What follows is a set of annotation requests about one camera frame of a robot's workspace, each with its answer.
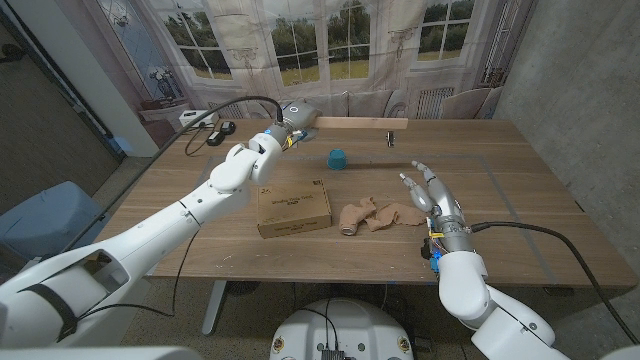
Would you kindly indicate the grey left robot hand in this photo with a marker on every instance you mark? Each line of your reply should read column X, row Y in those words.
column 297, row 117

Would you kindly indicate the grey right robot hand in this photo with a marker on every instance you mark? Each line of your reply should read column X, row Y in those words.
column 445, row 215

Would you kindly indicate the long wooden bar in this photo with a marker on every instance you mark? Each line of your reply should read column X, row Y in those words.
column 365, row 123

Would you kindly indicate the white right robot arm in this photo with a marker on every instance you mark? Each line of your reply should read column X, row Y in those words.
column 465, row 285

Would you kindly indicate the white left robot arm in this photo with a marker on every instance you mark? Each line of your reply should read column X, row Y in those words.
column 150, row 235

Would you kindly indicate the small blue plastic cup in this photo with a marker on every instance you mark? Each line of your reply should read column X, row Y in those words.
column 337, row 160

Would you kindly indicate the brown cardboard package box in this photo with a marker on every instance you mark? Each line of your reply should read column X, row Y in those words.
column 292, row 207

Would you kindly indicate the black power adapter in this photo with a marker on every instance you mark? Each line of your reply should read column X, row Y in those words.
column 228, row 128
column 215, row 138

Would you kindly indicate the white power strip box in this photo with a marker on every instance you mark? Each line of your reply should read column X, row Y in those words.
column 197, row 118

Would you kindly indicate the printed window room backdrop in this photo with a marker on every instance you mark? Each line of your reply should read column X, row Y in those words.
column 350, row 30

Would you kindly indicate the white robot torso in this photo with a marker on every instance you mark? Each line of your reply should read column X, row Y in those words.
column 345, row 325

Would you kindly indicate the blue grey plastic bin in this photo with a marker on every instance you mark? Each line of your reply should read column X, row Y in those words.
column 45, row 220

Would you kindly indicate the white robot head rim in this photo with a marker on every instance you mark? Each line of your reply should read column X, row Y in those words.
column 100, row 354

